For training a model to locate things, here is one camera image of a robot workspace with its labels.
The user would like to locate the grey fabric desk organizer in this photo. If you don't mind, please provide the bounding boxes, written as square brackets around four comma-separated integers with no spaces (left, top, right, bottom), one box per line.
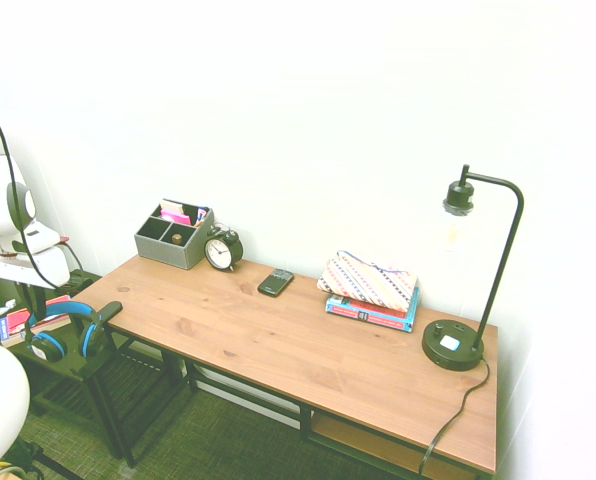
[133,198,215,272]

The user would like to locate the black desk lamp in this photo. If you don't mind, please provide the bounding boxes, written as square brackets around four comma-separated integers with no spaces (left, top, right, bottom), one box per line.
[420,163,525,373]

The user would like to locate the black lamp power cord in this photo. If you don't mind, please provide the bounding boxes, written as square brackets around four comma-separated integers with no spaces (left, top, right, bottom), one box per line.
[417,356,492,476]

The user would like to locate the pink sticky notes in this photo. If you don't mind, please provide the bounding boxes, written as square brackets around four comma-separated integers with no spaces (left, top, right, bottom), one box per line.
[159,209,193,227]

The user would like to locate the small black box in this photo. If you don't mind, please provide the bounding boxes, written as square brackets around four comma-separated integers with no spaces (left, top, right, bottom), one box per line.
[57,269,97,295]

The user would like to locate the dark equipment with yellow cable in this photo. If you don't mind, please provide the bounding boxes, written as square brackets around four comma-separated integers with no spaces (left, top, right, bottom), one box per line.
[0,437,45,480]

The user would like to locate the black smartphone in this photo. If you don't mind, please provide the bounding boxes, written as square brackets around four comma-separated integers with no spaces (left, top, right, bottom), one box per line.
[256,268,295,299]

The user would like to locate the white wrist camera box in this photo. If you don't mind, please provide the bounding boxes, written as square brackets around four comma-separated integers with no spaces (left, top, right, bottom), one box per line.
[9,226,62,256]

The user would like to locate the blue and red book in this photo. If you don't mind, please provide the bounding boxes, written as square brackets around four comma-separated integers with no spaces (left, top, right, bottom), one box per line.
[324,285,422,334]

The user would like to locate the blue and black headphones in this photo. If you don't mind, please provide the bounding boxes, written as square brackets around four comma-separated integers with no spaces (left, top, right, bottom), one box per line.
[23,299,107,364]

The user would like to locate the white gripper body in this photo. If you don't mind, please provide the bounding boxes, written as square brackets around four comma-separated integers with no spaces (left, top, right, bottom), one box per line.
[0,246,72,292]

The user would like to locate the wooden desk with black frame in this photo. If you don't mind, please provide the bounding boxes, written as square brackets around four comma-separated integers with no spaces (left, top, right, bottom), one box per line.
[63,253,499,480]

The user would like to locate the red cover book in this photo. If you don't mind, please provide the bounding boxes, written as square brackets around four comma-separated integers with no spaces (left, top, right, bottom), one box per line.
[0,294,74,350]

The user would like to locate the black clamp headphone hanger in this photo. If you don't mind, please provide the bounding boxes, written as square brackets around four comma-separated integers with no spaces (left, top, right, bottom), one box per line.
[69,300,125,382]

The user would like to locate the dark slatted side table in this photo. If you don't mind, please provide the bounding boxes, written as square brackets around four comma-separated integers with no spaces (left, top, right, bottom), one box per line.
[0,269,189,469]

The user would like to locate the striped patterned fabric pouch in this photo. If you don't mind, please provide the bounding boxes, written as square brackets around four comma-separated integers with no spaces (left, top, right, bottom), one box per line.
[316,249,419,314]

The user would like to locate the black alarm clock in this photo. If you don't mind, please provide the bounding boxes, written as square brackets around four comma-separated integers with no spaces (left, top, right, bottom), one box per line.
[203,222,245,273]

